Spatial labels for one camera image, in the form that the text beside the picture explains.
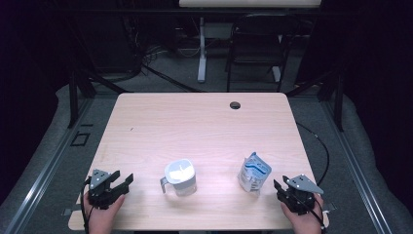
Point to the person's right hand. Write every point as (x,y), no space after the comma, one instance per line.
(305,224)

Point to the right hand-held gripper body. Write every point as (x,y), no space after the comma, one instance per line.
(300,198)

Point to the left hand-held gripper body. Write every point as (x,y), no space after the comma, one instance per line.
(99,195)

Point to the black folding chair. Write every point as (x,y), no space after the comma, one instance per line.
(259,39)

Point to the black metal frame post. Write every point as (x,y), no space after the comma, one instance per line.
(73,97)
(338,104)

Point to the white and blue pouch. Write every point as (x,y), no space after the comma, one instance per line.
(255,172)

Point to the silver floor rail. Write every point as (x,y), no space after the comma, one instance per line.
(48,169)
(357,169)

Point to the clear jug with white lid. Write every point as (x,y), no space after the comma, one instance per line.
(180,172)

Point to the person's left hand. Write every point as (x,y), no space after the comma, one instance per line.
(100,221)

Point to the white standing desk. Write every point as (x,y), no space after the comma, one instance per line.
(202,48)

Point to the grey tape strip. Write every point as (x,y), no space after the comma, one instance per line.
(329,207)
(68,212)

